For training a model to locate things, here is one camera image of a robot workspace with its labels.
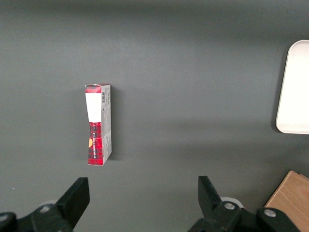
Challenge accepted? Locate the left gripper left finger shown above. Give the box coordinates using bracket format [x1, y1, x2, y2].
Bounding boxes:
[31, 177, 91, 232]

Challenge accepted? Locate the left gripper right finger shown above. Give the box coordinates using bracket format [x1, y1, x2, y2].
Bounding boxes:
[190, 176, 256, 232]

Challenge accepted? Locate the oak wooden drawer cabinet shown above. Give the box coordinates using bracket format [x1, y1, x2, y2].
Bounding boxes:
[264, 170, 309, 232]

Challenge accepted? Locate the red plaid cardboard box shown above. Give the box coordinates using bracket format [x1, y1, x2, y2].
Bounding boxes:
[84, 83, 113, 167]

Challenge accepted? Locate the cream rectangular tray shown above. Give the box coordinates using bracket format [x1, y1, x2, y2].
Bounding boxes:
[275, 39, 309, 135]

